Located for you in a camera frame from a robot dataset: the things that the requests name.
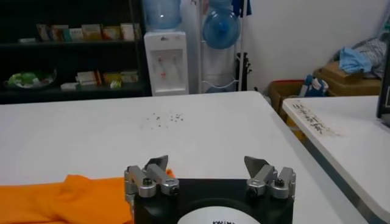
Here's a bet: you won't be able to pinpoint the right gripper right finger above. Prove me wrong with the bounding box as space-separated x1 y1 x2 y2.
243 155 297 200

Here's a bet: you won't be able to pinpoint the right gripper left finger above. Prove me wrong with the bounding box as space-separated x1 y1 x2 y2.
124 155 180 202

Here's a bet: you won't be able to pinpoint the orange t-shirt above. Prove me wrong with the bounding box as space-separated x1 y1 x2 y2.
0 169 176 224

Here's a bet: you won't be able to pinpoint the orange printed cardboard box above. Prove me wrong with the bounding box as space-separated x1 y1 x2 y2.
285 117 308 144

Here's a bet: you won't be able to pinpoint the handwritten paper label strip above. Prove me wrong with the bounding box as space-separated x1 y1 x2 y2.
291 102 339 137

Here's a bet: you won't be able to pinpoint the white side table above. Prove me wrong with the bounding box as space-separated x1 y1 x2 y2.
282 96 390 224

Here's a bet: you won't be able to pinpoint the open brown cardboard box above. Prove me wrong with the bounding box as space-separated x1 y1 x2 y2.
268 79 305 122

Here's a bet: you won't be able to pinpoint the green yellow medicine box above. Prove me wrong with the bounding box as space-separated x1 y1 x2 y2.
120 70 140 83
102 72 122 85

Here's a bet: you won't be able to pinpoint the blue white bag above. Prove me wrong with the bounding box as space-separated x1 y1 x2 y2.
300 74 330 97

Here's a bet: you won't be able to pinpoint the black tripod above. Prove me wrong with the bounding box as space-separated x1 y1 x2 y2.
236 52 253 91

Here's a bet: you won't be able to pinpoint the white water dispenser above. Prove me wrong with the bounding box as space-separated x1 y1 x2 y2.
143 30 190 97

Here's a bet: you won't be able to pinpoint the red white medicine box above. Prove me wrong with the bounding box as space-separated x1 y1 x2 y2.
76 70 103 86

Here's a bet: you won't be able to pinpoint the large brown cardboard box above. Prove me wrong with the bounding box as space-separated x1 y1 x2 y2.
313 69 383 97

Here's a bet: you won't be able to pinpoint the flat brown cardboard box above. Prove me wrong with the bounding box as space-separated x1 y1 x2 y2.
322 60 366 82

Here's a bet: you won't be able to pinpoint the white metal jug rack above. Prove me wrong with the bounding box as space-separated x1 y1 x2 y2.
190 0 248 94

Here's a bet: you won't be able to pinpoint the black shelving unit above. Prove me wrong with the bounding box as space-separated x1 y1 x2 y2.
0 0 152 105

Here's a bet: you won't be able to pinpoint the grey laptop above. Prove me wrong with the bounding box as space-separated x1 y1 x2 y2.
376 39 390 128

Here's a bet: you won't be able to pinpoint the light blue cloth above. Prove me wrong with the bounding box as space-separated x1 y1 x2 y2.
338 46 373 74

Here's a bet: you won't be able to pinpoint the orange white medicine box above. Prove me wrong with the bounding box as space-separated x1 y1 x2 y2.
50 26 73 42
102 26 122 41

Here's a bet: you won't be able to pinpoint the glass bowl green snacks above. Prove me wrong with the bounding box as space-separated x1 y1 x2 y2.
3 69 58 89

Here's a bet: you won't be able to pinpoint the labelled blue water jug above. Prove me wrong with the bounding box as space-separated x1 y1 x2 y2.
142 0 183 31

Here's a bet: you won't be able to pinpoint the dark blue hanging cloth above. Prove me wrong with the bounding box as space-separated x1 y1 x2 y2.
231 0 253 18

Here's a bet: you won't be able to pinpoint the white blue upright box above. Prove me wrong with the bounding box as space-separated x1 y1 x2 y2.
36 24 51 42

